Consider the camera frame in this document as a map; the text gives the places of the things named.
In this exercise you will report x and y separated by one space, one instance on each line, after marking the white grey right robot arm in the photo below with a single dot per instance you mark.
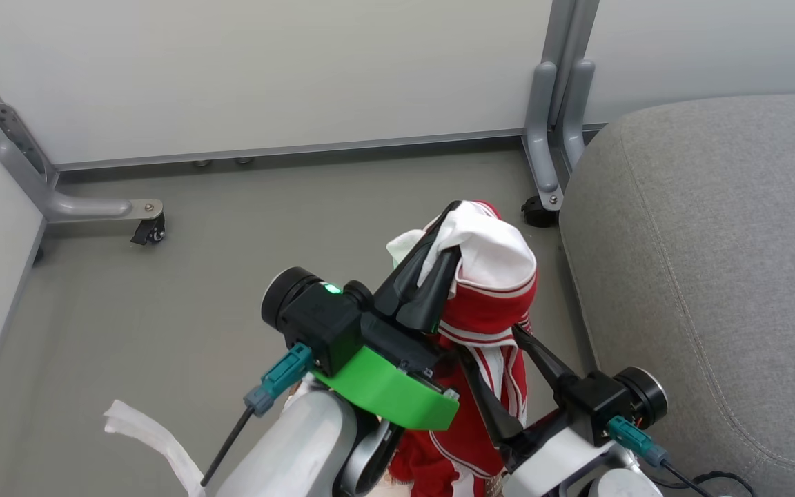
618 483

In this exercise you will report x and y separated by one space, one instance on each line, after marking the red white striped clothing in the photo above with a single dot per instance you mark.
487 310

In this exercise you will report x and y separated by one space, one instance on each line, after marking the grey partition leg long foot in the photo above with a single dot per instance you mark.
80 206

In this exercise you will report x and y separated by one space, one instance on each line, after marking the black caster under double post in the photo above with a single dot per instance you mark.
539 214

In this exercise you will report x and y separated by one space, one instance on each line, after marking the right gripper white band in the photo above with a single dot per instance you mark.
549 462

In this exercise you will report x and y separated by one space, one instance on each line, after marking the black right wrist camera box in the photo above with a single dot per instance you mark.
591 404

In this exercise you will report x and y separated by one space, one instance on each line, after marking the grey fabric sofa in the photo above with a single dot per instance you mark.
715 276

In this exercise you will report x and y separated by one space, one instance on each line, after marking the grey double partition post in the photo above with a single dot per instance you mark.
539 138

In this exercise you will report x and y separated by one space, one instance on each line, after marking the grey partition bottom rail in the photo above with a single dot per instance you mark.
301 148

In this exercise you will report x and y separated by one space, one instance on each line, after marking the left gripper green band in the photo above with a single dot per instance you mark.
384 393

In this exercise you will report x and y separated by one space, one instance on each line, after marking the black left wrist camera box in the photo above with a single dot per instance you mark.
315 324

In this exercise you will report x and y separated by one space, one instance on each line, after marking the black caster with metal bracket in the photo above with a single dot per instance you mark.
149 231

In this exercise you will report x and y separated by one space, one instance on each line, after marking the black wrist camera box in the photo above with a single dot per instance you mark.
591 404
315 324

